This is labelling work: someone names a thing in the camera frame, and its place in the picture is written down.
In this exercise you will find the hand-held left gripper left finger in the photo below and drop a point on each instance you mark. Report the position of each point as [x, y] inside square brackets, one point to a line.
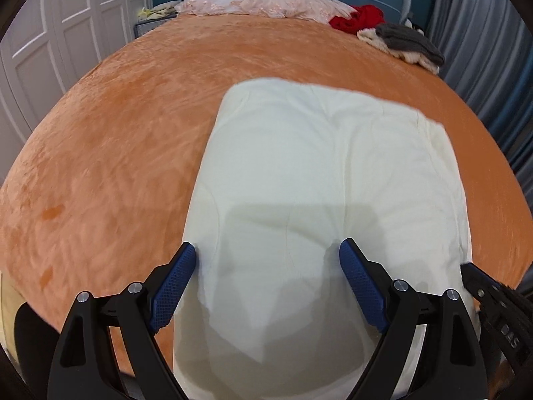
[175, 287]

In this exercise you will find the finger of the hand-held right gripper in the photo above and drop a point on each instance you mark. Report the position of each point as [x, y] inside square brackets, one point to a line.
[479, 280]

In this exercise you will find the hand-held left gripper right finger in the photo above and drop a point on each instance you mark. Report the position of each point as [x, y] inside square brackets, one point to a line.
[362, 287]

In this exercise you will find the cream fleece garment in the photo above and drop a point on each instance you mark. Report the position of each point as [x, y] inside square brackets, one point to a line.
[316, 154]

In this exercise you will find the grey and cream clothes pile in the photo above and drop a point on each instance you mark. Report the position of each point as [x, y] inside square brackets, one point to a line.
[370, 35]

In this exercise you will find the orange bed blanket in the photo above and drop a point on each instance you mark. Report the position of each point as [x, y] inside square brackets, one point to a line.
[125, 133]

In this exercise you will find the grey knitted sweater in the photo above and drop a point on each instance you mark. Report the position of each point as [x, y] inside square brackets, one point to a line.
[408, 39]

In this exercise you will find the grey curtain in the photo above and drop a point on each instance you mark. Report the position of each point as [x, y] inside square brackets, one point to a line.
[479, 29]

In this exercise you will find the dark nightstand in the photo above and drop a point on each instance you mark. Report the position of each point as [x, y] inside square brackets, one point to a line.
[145, 28]

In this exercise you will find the small white black object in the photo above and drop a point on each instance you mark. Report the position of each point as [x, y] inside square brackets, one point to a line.
[412, 24]

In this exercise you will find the red garment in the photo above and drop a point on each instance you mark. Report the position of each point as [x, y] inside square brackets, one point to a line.
[366, 16]

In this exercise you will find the yellow white cloth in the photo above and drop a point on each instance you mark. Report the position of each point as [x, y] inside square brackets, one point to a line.
[148, 11]

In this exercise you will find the white wardrobe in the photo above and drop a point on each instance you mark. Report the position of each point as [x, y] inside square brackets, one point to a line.
[75, 16]

